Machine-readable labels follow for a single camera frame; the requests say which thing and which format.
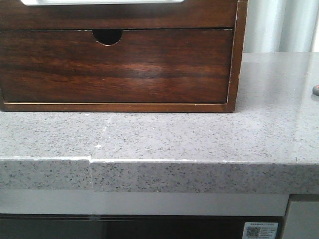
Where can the white cabinet door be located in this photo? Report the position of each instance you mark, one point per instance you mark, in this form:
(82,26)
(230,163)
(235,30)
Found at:
(302,219)

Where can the wooden drawer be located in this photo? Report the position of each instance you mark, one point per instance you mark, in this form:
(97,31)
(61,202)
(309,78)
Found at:
(145,66)
(14,15)

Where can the white tray in drawer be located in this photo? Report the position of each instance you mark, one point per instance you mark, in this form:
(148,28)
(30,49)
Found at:
(90,2)

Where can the white QR code label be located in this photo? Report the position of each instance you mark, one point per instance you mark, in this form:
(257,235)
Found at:
(260,230)

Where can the dark wooden drawer cabinet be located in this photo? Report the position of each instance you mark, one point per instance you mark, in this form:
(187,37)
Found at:
(112,36)

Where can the scissors with red handle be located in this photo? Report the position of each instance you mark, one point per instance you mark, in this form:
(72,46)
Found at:
(316,90)

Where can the grey under-counter panel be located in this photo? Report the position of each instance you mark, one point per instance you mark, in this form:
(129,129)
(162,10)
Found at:
(89,202)

